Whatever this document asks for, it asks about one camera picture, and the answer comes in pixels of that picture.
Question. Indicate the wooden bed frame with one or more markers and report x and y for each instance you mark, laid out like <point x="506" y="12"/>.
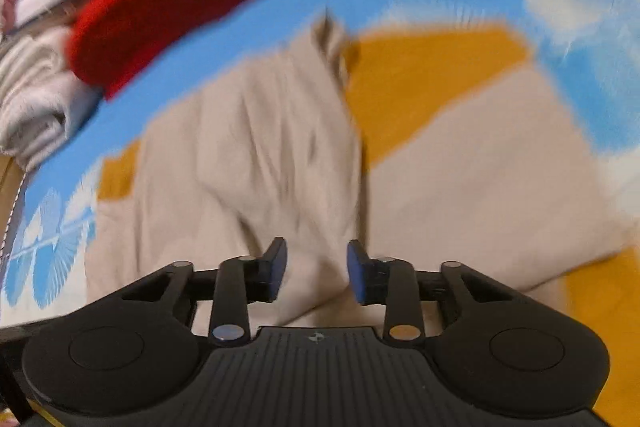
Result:
<point x="9" y="202"/>

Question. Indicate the pink and white cloth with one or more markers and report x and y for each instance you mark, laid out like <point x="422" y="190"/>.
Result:
<point x="6" y="2"/>

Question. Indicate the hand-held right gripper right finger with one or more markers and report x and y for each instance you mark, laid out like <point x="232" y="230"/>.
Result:
<point x="358" y="276"/>

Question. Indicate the white fleece folded blanket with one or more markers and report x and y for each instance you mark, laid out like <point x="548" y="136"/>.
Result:
<point x="35" y="102"/>

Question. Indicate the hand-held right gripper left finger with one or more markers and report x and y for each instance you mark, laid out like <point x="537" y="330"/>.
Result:
<point x="275" y="271"/>

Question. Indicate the red folded blanket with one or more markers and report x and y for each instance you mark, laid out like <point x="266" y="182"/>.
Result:
<point x="175" y="2"/>

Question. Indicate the beige and yellow hooded jacket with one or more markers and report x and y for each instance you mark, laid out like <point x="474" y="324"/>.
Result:
<point x="280" y="147"/>

